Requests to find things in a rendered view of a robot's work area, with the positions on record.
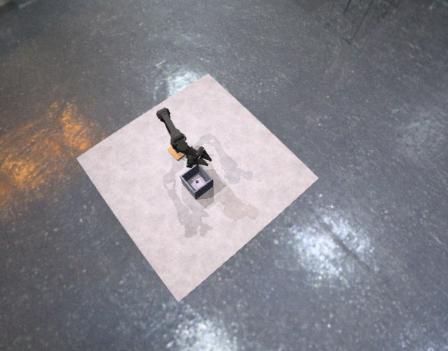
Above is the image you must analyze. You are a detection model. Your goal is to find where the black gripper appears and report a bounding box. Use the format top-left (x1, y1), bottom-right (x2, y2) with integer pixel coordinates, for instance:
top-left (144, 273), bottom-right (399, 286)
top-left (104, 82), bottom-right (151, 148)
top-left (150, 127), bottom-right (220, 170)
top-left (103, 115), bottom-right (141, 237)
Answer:
top-left (185, 146), bottom-right (212, 166)

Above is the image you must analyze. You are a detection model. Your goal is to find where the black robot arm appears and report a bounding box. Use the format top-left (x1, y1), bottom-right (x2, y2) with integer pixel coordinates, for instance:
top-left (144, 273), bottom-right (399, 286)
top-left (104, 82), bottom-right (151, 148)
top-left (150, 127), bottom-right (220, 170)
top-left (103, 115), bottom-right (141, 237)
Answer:
top-left (156, 107), bottom-right (195, 168)

